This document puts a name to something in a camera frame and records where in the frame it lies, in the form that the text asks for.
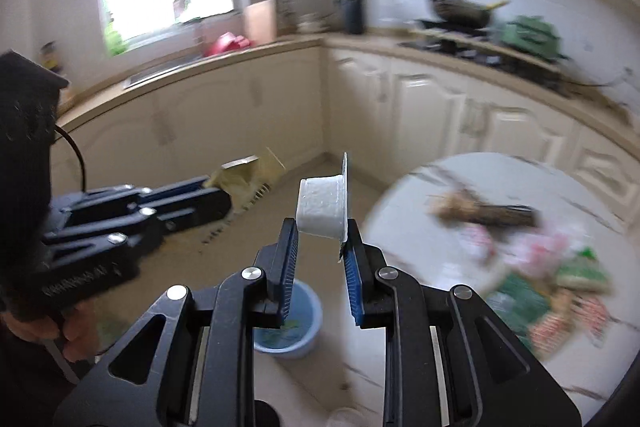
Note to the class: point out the black glass gas hob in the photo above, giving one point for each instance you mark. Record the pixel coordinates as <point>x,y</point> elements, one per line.
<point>475,57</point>

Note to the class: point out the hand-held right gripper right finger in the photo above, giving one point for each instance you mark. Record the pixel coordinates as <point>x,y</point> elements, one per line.
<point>352,282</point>

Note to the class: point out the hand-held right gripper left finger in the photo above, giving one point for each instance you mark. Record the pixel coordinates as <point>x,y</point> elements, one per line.
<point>287,267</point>

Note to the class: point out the green dish soap bottle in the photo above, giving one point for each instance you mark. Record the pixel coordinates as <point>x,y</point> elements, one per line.
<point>114,39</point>

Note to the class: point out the dark green packet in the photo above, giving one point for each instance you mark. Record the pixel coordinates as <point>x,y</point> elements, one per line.
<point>520,304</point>

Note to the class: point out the white plastic cup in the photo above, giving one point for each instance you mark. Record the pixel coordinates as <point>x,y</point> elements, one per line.
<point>320,207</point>

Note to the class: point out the red white packet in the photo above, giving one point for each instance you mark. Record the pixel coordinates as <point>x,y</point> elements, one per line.
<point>570,322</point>

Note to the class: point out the black wok with lid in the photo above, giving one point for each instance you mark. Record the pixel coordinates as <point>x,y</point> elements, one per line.
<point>460,9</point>

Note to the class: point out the green white striped wrapper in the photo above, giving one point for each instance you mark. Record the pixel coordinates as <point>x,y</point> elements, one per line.
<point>582,272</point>

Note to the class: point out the blue plastic bucket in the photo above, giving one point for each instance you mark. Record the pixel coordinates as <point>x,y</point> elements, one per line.
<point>306,307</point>

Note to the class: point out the dark brown scrap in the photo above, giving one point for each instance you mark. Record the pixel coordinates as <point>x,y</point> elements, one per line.
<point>505,214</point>

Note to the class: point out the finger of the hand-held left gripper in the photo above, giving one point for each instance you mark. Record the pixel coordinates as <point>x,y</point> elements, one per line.
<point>177,191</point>
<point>200,209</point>

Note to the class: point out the red plastic basin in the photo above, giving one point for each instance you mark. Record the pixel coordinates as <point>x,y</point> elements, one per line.
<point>227,44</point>

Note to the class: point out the stainless steel sink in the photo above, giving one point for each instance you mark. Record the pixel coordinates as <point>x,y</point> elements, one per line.
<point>160,69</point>

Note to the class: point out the black electric kettle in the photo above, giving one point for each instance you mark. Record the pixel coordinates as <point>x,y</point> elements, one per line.
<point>352,14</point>

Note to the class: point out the cream lower kitchen cabinets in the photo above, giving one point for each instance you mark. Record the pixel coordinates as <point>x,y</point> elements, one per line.
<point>410,107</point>

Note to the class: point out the dark sauce bottle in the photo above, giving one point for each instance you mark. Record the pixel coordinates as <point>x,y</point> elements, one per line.
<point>52,57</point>

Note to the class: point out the pink white packet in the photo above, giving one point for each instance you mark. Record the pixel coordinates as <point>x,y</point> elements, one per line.
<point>520,249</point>

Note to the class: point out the green electric cooker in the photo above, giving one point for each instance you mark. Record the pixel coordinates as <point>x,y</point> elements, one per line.
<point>530,38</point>

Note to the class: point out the round marble table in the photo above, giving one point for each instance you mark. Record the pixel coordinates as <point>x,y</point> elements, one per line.
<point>425,287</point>

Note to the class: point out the wooden cutting board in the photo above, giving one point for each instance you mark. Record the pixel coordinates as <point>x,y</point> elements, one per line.
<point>260,22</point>

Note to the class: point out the metal sink faucet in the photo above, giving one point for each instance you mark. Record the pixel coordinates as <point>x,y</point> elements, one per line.
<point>192,29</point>

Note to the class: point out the yellow snack bag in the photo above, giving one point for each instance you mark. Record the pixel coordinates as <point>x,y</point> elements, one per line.
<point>245,182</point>

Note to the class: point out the person's left hand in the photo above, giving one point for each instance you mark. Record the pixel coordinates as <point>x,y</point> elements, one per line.
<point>75,332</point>

